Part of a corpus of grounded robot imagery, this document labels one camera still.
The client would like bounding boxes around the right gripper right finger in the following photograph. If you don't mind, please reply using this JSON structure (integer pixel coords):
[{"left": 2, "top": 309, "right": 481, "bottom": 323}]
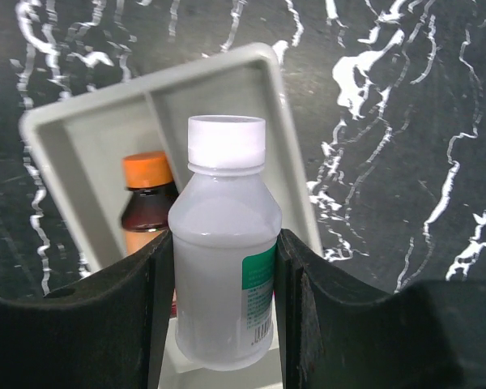
[{"left": 274, "top": 229, "right": 486, "bottom": 388}]

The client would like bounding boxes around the white green medicine bottle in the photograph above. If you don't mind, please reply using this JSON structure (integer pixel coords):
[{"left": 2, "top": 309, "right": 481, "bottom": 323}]
[{"left": 168, "top": 115, "right": 282, "bottom": 371}]

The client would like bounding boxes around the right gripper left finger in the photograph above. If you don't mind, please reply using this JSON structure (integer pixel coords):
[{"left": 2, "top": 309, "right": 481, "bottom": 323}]
[{"left": 0, "top": 233, "right": 174, "bottom": 388}]

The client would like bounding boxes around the grey divided plastic tray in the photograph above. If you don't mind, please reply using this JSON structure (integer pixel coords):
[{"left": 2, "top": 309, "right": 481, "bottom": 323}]
[{"left": 19, "top": 43, "right": 322, "bottom": 271}]

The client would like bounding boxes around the brown bottle orange cap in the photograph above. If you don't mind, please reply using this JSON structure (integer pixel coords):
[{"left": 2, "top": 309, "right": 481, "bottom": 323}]
[{"left": 120, "top": 151, "right": 178, "bottom": 255}]

